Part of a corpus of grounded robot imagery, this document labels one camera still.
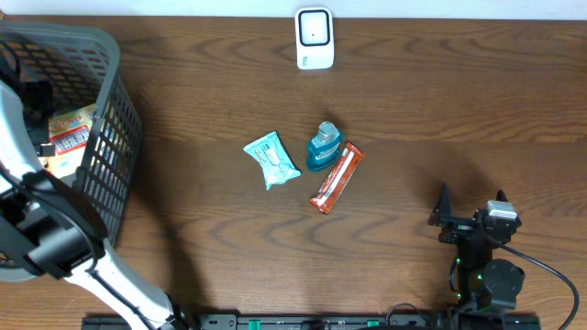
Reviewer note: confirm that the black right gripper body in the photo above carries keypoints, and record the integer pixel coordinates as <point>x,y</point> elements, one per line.
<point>458,230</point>

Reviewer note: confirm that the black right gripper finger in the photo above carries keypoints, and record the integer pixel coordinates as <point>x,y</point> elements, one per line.
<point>501,197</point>
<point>442,212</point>

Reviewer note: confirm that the red orange candy bar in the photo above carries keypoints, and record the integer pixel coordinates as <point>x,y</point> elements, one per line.
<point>337,180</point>

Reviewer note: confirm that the teal mouthwash bottle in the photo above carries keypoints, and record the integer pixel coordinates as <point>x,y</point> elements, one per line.
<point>323,148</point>

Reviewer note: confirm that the teal wet wipes pack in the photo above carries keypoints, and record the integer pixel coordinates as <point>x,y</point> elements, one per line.
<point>275,163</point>

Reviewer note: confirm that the yellow snack chip bag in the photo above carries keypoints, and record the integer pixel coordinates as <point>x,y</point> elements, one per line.
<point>69,134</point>

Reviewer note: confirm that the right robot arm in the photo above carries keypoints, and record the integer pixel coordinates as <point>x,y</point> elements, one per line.
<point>486,286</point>

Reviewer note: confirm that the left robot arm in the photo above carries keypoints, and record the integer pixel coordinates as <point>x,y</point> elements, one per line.
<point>140,304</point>

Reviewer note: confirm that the white barcode scanner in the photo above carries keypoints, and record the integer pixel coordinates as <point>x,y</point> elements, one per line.
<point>314,38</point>

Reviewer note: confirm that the grey plastic shopping basket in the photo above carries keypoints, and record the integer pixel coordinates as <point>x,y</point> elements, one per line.
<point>52,226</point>

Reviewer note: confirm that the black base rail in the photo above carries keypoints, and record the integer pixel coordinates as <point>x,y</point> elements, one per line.
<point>395,321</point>

